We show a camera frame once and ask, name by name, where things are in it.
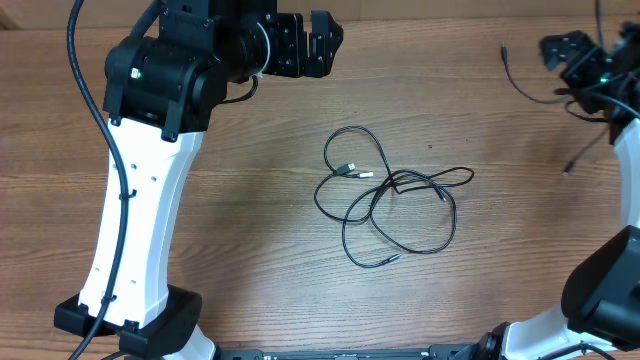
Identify black USB cable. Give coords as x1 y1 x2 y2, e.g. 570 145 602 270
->
323 125 475 255
499 43 611 177
313 162 404 269

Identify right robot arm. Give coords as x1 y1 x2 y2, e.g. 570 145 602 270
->
456 22 639 359

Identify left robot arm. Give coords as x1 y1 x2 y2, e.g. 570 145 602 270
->
54 0 344 359

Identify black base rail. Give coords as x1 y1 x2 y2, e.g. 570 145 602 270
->
214 344 478 360

